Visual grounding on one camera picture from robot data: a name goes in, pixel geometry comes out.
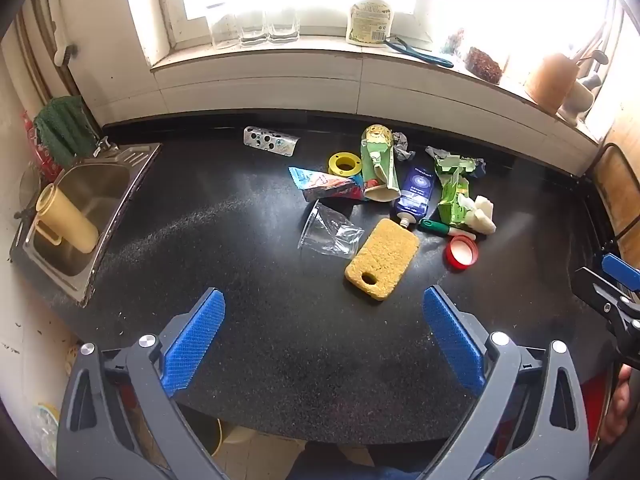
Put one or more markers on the clear drinking glass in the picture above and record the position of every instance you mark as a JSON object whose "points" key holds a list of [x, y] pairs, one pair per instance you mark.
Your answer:
{"points": [[253, 30], [283, 27], [222, 27]]}

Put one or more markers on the yellow sponge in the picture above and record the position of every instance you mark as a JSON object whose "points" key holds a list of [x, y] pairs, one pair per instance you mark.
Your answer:
{"points": [[387, 255]]}

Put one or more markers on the steel sink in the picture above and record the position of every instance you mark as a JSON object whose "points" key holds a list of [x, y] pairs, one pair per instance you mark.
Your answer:
{"points": [[95, 180]]}

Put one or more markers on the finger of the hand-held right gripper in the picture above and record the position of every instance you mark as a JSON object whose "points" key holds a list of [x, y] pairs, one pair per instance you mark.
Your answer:
{"points": [[621, 270], [597, 292]]}

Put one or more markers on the white hanging brush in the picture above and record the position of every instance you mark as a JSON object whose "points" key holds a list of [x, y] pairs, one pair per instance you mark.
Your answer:
{"points": [[62, 47]]}

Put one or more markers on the white mortar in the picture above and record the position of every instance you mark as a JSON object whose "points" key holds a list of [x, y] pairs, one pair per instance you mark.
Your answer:
{"points": [[577, 100]]}

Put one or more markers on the jar of red spice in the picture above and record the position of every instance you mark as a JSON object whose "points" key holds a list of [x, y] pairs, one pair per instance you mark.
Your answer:
{"points": [[483, 65]]}

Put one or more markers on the sink faucet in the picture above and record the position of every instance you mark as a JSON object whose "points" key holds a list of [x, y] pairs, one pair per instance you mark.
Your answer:
{"points": [[104, 146]]}

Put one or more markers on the person's blue pants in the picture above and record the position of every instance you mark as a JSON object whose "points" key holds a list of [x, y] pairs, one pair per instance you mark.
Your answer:
{"points": [[350, 465]]}

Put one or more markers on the clear plastic cup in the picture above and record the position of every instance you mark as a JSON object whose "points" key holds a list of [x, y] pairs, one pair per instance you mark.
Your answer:
{"points": [[325, 230]]}

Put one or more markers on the green marker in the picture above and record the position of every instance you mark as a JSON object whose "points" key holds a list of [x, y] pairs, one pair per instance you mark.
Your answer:
{"points": [[432, 226]]}

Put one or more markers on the white foam pieces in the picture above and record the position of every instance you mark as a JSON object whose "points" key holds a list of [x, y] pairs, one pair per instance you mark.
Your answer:
{"points": [[482, 212]]}

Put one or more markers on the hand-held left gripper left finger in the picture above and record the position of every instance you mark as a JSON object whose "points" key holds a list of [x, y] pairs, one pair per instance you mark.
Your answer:
{"points": [[195, 345]]}

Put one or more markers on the green knitted cloth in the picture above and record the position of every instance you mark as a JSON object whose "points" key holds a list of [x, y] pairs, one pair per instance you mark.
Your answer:
{"points": [[62, 125]]}

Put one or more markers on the blue red snack wrapper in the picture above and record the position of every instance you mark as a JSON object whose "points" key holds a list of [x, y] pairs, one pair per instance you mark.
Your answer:
{"points": [[325, 185]]}

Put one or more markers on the yellow plastic pitcher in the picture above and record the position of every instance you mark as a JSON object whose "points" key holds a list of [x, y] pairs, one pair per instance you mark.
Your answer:
{"points": [[70, 220]]}

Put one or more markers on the red plastic bag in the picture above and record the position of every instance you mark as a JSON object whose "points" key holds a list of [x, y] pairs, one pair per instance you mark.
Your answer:
{"points": [[42, 157]]}

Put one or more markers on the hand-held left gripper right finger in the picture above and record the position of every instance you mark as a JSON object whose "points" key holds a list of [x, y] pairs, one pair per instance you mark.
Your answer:
{"points": [[452, 340]]}

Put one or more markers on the blue tube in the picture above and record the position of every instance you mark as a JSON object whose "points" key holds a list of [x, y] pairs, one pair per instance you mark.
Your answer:
{"points": [[415, 187]]}

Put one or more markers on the white detergent bottle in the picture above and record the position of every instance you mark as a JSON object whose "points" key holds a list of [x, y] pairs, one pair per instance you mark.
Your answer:
{"points": [[370, 20]]}

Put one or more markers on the red cabinet front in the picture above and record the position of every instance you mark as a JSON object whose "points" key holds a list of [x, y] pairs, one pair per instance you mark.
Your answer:
{"points": [[595, 405]]}

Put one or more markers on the terracotta utensil pot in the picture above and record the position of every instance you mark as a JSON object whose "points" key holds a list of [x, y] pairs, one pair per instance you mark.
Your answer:
{"points": [[550, 82]]}

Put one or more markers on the torn green carton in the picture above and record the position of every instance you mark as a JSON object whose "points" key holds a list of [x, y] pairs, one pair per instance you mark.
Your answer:
{"points": [[452, 195]]}

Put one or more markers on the red lid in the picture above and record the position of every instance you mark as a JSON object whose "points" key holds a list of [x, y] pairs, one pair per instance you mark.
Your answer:
{"points": [[462, 252]]}

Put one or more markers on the person's right hand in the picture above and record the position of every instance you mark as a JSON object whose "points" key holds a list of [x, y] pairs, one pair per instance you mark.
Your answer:
{"points": [[622, 405]]}

